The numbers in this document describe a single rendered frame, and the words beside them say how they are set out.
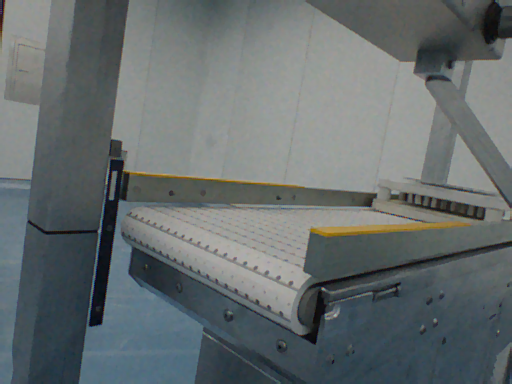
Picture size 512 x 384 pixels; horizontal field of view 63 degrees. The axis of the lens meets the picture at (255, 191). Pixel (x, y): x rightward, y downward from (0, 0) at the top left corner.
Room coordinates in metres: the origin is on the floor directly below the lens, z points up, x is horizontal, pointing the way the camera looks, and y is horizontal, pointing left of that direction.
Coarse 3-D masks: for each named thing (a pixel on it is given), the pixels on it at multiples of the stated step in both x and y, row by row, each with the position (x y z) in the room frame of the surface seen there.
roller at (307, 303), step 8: (312, 288) 0.31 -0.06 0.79; (320, 288) 0.31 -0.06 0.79; (304, 296) 0.31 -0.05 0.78; (312, 296) 0.31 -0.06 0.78; (320, 296) 0.31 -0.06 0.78; (304, 304) 0.30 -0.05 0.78; (312, 304) 0.31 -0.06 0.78; (320, 304) 0.32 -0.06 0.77; (304, 312) 0.30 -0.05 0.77; (312, 312) 0.31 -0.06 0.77; (320, 312) 0.32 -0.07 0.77; (304, 320) 0.30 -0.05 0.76; (312, 320) 0.31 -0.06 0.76
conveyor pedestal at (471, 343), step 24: (480, 312) 0.88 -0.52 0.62; (504, 312) 1.07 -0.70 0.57; (216, 336) 0.52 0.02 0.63; (432, 336) 0.64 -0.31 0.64; (456, 336) 0.77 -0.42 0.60; (480, 336) 0.92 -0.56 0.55; (504, 336) 1.13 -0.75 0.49; (216, 360) 0.52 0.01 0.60; (240, 360) 0.49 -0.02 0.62; (408, 360) 0.60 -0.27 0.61; (432, 360) 0.69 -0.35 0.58; (456, 360) 0.80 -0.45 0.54; (480, 360) 0.96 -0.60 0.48; (504, 360) 1.18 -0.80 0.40
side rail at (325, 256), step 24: (312, 240) 0.30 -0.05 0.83; (336, 240) 0.30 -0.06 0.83; (360, 240) 0.33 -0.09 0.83; (384, 240) 0.36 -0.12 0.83; (408, 240) 0.40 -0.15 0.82; (432, 240) 0.45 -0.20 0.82; (456, 240) 0.51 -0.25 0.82; (480, 240) 0.59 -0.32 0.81; (504, 240) 0.69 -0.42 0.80; (312, 264) 0.30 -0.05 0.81; (336, 264) 0.31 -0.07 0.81; (360, 264) 0.33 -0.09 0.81; (384, 264) 0.37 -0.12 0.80
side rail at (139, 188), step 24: (144, 192) 0.49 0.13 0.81; (168, 192) 0.52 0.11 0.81; (192, 192) 0.54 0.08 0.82; (216, 192) 0.57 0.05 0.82; (240, 192) 0.61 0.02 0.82; (264, 192) 0.65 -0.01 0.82; (288, 192) 0.69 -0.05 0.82; (312, 192) 0.74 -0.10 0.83; (336, 192) 0.80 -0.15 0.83; (360, 192) 0.87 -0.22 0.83
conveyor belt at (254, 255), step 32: (128, 224) 0.46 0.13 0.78; (160, 224) 0.43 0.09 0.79; (192, 224) 0.43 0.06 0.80; (224, 224) 0.46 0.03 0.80; (256, 224) 0.49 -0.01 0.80; (288, 224) 0.53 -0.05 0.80; (320, 224) 0.57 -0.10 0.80; (352, 224) 0.63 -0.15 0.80; (160, 256) 0.42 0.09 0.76; (192, 256) 0.38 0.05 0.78; (224, 256) 0.36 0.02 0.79; (256, 256) 0.35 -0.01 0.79; (288, 256) 0.36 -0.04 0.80; (224, 288) 0.35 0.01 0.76; (256, 288) 0.33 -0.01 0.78; (288, 288) 0.31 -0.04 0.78; (288, 320) 0.30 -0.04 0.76
